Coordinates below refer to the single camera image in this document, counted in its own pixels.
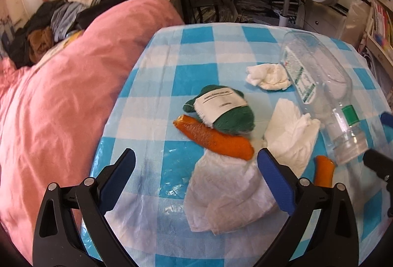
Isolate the white cabinet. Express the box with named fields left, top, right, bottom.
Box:
left=302, top=0, right=349, bottom=38

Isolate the crumpled white tissue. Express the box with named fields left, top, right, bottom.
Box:
left=246, top=64, right=292, bottom=91

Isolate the blue white checkered tablecloth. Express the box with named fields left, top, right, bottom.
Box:
left=78, top=23, right=393, bottom=267

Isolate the green knitted toy white label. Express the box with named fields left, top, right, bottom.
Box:
left=183, top=85, right=256, bottom=135

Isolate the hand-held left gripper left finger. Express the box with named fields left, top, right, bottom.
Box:
left=32, top=148, right=136, bottom=267

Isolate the yellow book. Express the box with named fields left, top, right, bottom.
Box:
left=40, top=30, right=83, bottom=62

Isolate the large white paper sheet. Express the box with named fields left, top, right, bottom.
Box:
left=183, top=149, right=280, bottom=235

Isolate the pink blanket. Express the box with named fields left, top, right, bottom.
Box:
left=0, top=0, right=185, bottom=261

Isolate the stack of magazines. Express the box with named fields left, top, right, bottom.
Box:
left=192, top=3, right=237, bottom=23

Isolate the row of upright books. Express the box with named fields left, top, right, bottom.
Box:
left=371, top=3, right=393, bottom=43

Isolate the folded white tissue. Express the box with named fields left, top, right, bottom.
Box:
left=264, top=98, right=321, bottom=177

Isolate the white bookshelf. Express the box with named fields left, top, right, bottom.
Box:
left=358, top=0, right=393, bottom=71

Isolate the blue denim clothing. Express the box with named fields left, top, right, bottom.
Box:
left=51, top=3, right=86, bottom=40

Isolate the clear plastic bag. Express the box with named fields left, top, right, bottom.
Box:
left=339, top=0, right=372, bottom=46

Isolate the long orange knitted carrot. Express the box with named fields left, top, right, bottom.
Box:
left=173, top=114, right=254, bottom=161

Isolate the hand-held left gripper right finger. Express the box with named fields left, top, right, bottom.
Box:
left=257, top=147, right=360, bottom=267

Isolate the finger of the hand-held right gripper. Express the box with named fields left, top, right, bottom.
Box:
left=363, top=149, right=393, bottom=182
left=380, top=112, right=393, bottom=130

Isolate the short orange knitted carrot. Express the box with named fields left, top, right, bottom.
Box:
left=313, top=155, right=335, bottom=188

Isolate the clear plastic bottle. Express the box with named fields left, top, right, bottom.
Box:
left=281, top=31, right=369, bottom=166

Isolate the brown garment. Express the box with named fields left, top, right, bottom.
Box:
left=27, top=28, right=53, bottom=63

